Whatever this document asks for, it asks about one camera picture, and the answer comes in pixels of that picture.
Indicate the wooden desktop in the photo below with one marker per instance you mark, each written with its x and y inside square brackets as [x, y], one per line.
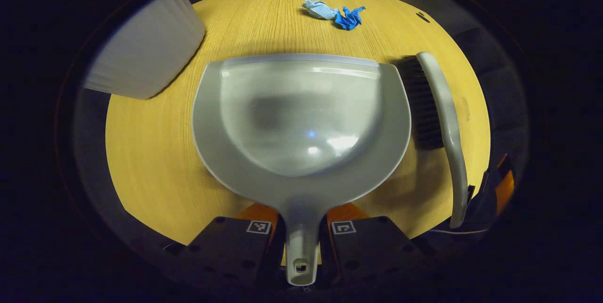
[155, 152]

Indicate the small grey broom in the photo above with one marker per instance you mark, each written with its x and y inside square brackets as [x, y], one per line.
[447, 119]

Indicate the white plastic garbage bin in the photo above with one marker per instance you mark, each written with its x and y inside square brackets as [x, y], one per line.
[146, 48]

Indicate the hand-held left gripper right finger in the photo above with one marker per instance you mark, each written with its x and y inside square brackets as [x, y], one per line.
[372, 251]

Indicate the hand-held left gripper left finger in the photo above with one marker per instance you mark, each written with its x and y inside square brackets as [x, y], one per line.
[226, 251]

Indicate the dark blue paper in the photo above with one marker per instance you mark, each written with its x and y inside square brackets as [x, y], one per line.
[348, 18]

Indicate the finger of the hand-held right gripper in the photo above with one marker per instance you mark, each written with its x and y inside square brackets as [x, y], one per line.
[492, 194]

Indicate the grey plastic dustpan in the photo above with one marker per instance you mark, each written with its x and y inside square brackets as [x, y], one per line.
[301, 119]

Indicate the light blue paper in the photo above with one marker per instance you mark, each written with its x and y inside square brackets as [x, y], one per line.
[320, 10]

